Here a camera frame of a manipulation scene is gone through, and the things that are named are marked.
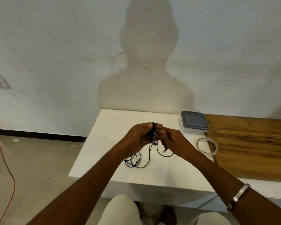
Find silver bracelet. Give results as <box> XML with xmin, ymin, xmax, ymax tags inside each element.
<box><xmin>226</xmin><ymin>183</ymin><xmax>251</xmax><ymax>213</ymax></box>

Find person's right hand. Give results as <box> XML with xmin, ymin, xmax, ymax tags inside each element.
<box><xmin>154</xmin><ymin>127</ymin><xmax>198</xmax><ymax>161</ymax></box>

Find container with grey lid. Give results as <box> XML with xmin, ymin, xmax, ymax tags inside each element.
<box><xmin>180</xmin><ymin>111</ymin><xmax>209</xmax><ymax>135</ymax></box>

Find black wired earphones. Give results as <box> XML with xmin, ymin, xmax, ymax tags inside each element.
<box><xmin>123</xmin><ymin>151</ymin><xmax>153</xmax><ymax>168</ymax></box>
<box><xmin>148</xmin><ymin>122</ymin><xmax>175</xmax><ymax>158</ymax></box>

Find brown wooden board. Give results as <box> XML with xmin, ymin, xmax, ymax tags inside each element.
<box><xmin>204</xmin><ymin>114</ymin><xmax>281</xmax><ymax>183</ymax></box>

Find person's white trousers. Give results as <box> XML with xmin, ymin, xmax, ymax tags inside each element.
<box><xmin>97</xmin><ymin>194</ymin><xmax>232</xmax><ymax>225</ymax></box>

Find clear tape roll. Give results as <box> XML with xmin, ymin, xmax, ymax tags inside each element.
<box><xmin>196</xmin><ymin>137</ymin><xmax>219</xmax><ymax>155</ymax></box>

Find white wall socket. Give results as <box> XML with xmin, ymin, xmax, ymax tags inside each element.
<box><xmin>0</xmin><ymin>73</ymin><xmax>12</xmax><ymax>89</ymax></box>

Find person's left hand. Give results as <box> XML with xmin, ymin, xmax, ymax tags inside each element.
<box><xmin>118</xmin><ymin>122</ymin><xmax>164</xmax><ymax>160</ymax></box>

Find black skirting board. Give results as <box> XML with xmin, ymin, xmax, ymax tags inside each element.
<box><xmin>0</xmin><ymin>128</ymin><xmax>87</xmax><ymax>143</ymax></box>

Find person's right forearm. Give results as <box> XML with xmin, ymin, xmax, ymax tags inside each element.
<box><xmin>186</xmin><ymin>150</ymin><xmax>281</xmax><ymax>225</ymax></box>

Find person's left forearm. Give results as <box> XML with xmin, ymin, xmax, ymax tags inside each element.
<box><xmin>27</xmin><ymin>145</ymin><xmax>131</xmax><ymax>225</ymax></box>

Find person's right foot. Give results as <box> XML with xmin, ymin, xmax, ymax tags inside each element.
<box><xmin>160</xmin><ymin>205</ymin><xmax>178</xmax><ymax>225</ymax></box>

